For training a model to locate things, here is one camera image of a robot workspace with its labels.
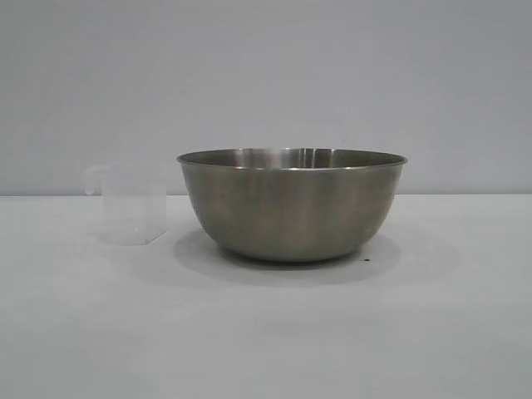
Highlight stainless steel mixing bowl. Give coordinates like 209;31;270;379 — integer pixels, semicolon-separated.
175;146;409;263

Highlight translucent plastic measuring cup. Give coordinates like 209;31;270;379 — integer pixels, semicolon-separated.
85;162;169;247

